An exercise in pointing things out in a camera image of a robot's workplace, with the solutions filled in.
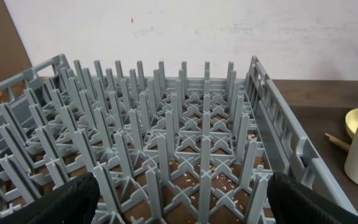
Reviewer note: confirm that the wooden chopstick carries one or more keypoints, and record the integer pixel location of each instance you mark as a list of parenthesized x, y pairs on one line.
[(339, 143)]

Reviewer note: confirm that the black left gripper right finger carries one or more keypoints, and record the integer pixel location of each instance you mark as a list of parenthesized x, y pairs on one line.
[(292, 202)]

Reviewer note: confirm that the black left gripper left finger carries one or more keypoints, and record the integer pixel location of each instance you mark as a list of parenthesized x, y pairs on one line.
[(73, 203)]

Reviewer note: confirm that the grey plastic dish rack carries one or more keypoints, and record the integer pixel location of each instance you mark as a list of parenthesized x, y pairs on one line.
[(163, 149)]

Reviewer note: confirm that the yellow plastic plate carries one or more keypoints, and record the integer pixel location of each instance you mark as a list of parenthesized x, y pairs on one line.
[(351, 120)]

